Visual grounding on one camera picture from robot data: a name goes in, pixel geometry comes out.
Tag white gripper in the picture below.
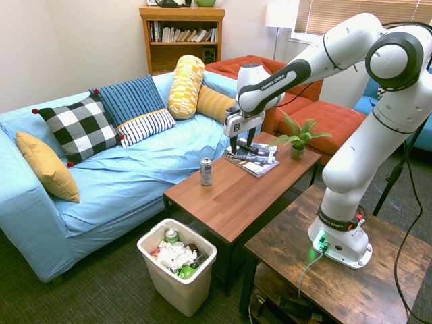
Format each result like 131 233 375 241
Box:
223 107 266 155

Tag silver drink can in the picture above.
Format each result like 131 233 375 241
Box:
200 157 213 187

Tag beige plastic trash bin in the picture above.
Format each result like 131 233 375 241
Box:
136 217 218 317

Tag black remote control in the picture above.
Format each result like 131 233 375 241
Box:
235 139 260 154

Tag magazine with dark cover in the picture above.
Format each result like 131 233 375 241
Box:
225 142 279 167

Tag stack of magazines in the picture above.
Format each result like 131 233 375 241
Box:
223 153 281 179

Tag wooden coffee table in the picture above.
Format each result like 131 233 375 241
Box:
163 130 322 298

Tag mustard striped pillow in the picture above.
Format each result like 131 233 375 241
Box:
195 84 237 125

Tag small potted fern plant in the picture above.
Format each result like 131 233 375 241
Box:
266 108 333 161

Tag orange armchair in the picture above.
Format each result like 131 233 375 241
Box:
203 55 324 136

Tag yellow white patterned bolster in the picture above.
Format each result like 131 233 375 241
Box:
167 55 206 121

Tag orange ottoman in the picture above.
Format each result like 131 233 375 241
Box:
273 100 368 166

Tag blue striped pillow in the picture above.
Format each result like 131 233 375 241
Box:
88 74 178 149

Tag wooden bookshelf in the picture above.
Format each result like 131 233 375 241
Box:
138 5 226 76

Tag row of books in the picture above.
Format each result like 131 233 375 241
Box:
149 20 219 44

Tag white floor lamp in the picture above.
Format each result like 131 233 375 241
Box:
265 0 300 62

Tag crumpled white paper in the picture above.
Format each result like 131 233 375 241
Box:
156 240 198 271

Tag light blue sofa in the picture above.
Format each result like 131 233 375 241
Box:
0 70 263 284

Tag blue chair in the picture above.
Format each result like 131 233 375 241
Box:
353 67 432 153

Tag black tripod stand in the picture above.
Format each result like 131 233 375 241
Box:
371 114 429 217

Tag rustic dark wooden table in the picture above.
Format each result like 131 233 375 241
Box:
238 183 432 324

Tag black white checkered pillow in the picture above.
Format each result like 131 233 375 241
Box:
32 88 126 169

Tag black power adapter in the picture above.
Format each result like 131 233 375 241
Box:
277 293 323 322

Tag window blinds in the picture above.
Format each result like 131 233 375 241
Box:
293 0 432 36

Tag mustard yellow square pillow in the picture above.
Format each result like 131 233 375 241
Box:
16 130 81 204

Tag grey base cable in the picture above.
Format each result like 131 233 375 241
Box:
297 240 331 300

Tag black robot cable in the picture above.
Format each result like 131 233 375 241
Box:
381 20 432 324

